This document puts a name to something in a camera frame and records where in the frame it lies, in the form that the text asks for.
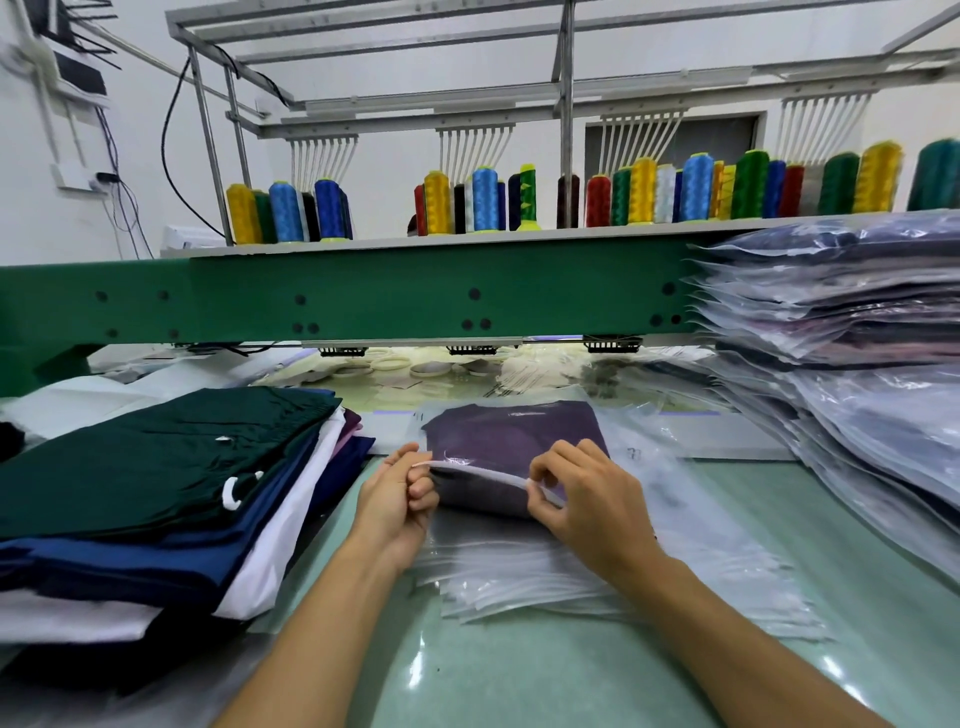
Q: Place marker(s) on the person's left hand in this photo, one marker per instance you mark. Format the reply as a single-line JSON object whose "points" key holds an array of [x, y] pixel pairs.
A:
{"points": [[393, 513]]}

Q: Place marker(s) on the person's right hand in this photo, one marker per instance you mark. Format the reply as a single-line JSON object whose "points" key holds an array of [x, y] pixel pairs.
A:
{"points": [[600, 513]]}

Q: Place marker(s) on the purple shirt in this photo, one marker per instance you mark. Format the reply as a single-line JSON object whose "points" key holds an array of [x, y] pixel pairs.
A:
{"points": [[503, 435]]}

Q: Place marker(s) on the stack of plastic bags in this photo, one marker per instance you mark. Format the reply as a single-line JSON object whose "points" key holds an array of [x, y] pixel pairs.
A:
{"points": [[720, 578]]}

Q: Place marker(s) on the dark green shirt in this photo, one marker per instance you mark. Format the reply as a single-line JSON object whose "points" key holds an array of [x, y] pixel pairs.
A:
{"points": [[150, 465]]}

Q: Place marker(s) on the stack of bagged garments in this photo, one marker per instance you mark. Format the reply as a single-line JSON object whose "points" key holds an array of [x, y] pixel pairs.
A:
{"points": [[840, 315]]}

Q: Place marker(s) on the person's left forearm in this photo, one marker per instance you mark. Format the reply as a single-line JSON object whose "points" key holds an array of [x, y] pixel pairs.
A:
{"points": [[323, 653]]}

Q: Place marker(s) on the person's right forearm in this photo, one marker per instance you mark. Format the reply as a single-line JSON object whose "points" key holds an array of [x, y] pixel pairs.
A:
{"points": [[750, 653]]}

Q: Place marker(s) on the green machine beam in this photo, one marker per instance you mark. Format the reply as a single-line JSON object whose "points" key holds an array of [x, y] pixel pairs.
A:
{"points": [[375, 293]]}

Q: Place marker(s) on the row of coloured thread spools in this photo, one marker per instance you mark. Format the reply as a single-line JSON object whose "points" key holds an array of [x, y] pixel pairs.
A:
{"points": [[675, 192]]}

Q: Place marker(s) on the white box device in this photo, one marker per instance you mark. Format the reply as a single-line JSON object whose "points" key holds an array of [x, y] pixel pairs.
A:
{"points": [[192, 240]]}

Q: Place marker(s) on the grey metal thread rack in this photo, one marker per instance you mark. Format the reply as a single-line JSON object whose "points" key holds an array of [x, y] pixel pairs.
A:
{"points": [[566, 90]]}

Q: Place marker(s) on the white wall socket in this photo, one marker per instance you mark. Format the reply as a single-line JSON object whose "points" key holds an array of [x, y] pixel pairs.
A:
{"points": [[78, 179]]}

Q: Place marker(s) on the wall router with antennas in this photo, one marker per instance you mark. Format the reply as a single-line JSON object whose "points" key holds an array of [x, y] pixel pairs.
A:
{"points": [[68, 68]]}

